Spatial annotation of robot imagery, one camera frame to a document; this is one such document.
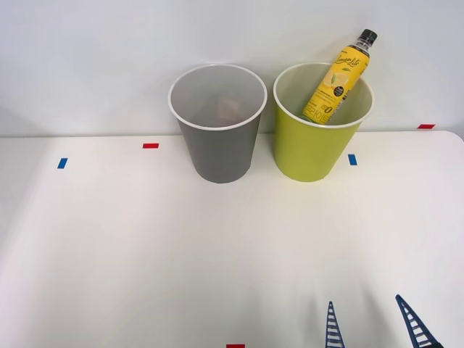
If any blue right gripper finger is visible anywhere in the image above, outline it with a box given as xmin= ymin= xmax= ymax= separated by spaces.
xmin=394 ymin=294 xmax=445 ymax=348
xmin=324 ymin=300 xmax=346 ymax=348

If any yellow bottle with black cap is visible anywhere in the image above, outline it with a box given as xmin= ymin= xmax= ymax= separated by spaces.
xmin=302 ymin=28 xmax=379 ymax=126

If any yellow-green plastic waste bin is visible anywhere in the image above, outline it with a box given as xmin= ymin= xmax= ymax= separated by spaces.
xmin=273 ymin=62 xmax=375 ymax=183

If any grey plastic waste bin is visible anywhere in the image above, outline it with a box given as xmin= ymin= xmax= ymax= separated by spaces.
xmin=167 ymin=63 xmax=268 ymax=184

